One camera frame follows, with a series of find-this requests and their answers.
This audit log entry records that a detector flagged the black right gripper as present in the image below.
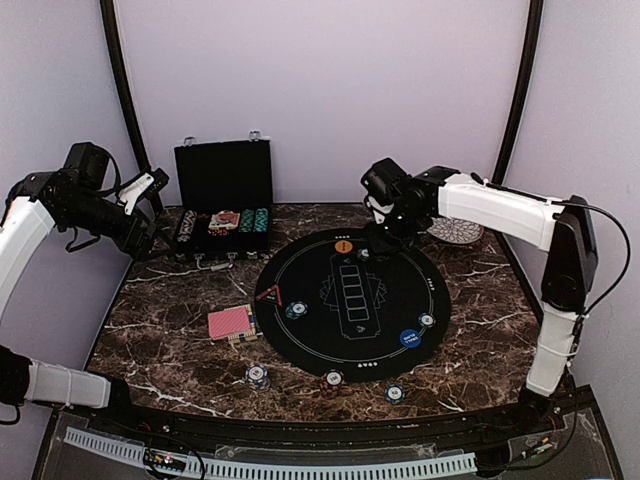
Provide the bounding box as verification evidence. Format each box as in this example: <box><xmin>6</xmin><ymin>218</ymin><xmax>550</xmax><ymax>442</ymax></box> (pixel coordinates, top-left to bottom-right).
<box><xmin>363</xmin><ymin>205</ymin><xmax>425</xmax><ymax>260</ymax></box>

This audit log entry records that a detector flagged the orange big blind button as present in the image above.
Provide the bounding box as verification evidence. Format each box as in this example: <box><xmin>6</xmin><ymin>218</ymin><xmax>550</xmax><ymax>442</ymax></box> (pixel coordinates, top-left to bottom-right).
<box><xmin>334</xmin><ymin>239</ymin><xmax>353</xmax><ymax>254</ymax></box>

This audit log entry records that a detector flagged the blue small blind button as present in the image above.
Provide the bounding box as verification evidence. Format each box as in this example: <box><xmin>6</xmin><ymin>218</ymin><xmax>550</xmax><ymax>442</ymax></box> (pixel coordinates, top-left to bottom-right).
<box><xmin>399</xmin><ymin>329</ymin><xmax>422</xmax><ymax>349</ymax></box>

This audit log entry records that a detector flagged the blue-green chip stack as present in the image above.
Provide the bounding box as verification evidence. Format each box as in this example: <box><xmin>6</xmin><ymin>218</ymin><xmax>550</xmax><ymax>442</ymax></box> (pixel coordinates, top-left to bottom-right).
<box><xmin>384</xmin><ymin>384</ymin><xmax>406</xmax><ymax>405</ymax></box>

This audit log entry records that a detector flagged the red chip stack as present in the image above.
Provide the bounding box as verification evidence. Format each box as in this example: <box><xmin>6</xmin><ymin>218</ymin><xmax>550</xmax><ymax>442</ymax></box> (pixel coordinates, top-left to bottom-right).
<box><xmin>320</xmin><ymin>369</ymin><xmax>345</xmax><ymax>399</ymax></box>

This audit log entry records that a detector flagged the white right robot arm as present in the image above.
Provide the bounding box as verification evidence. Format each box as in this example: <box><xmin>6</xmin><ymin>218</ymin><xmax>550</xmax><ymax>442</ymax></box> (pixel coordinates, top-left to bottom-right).
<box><xmin>361</xmin><ymin>158</ymin><xmax>607</xmax><ymax>434</ymax></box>

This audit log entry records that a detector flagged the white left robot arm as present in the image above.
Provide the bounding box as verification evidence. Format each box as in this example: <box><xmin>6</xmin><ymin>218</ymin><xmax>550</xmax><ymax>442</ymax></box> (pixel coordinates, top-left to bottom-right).
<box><xmin>1</xmin><ymin>142</ymin><xmax>168</xmax><ymax>436</ymax></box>

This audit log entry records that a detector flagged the patterned ceramic plate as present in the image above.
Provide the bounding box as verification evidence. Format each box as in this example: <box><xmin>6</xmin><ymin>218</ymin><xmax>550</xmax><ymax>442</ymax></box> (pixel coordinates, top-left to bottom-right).
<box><xmin>427</xmin><ymin>218</ymin><xmax>484</xmax><ymax>245</ymax></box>

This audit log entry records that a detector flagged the black poker chip case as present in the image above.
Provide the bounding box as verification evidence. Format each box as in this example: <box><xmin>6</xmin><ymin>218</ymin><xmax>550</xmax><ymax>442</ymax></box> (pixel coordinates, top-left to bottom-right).
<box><xmin>173</xmin><ymin>138</ymin><xmax>274</xmax><ymax>261</ymax></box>

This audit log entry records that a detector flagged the red-backed playing card deck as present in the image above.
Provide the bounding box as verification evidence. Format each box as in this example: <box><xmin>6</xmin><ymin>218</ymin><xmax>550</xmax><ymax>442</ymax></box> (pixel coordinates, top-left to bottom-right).
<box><xmin>208</xmin><ymin>307</ymin><xmax>251</xmax><ymax>340</ymax></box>

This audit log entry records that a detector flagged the round black poker mat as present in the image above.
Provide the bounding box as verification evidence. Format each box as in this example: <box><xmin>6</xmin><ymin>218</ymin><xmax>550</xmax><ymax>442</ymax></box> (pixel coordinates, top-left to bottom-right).
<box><xmin>254</xmin><ymin>228</ymin><xmax>452</xmax><ymax>383</ymax></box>

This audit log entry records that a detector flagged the red triangular dealer button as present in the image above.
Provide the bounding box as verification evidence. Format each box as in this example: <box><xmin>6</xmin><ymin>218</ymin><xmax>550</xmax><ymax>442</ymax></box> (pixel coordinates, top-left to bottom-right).
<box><xmin>255</xmin><ymin>285</ymin><xmax>282</xmax><ymax>306</ymax></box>

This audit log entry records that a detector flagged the yellow card deck box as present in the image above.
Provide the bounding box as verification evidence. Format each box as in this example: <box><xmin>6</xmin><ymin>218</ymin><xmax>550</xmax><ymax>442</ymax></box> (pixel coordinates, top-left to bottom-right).
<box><xmin>227</xmin><ymin>304</ymin><xmax>262</xmax><ymax>345</ymax></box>

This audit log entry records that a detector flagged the blue chip stack left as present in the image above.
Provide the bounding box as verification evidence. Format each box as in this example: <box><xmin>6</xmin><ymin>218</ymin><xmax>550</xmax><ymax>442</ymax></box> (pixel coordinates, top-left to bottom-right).
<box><xmin>245</xmin><ymin>364</ymin><xmax>270</xmax><ymax>391</ymax></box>

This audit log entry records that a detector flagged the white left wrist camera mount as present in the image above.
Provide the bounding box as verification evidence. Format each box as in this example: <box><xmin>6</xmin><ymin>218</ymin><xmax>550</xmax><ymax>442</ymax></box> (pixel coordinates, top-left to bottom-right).
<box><xmin>116</xmin><ymin>168</ymin><xmax>169</xmax><ymax>216</ymax></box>

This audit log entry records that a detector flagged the white slotted cable duct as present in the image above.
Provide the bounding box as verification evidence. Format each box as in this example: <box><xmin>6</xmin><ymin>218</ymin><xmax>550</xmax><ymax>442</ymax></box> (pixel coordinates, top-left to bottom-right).
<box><xmin>62</xmin><ymin>427</ymin><xmax>477</xmax><ymax>479</ymax></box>

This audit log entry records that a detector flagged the right black frame post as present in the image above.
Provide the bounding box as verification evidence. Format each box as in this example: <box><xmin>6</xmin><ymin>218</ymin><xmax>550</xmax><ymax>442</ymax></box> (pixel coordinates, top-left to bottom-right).
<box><xmin>482</xmin><ymin>0</ymin><xmax>545</xmax><ymax>216</ymax></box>

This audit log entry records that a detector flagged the black frame post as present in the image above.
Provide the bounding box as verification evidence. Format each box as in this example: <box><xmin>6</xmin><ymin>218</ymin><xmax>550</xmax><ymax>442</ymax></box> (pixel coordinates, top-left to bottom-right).
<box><xmin>482</xmin><ymin>0</ymin><xmax>545</xmax><ymax>216</ymax></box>
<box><xmin>99</xmin><ymin>0</ymin><xmax>151</xmax><ymax>172</ymax></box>

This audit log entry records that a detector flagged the left black frame post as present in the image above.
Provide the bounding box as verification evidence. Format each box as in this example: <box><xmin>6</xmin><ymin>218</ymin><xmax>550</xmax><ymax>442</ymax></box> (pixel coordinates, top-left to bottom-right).
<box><xmin>99</xmin><ymin>0</ymin><xmax>151</xmax><ymax>172</ymax></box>

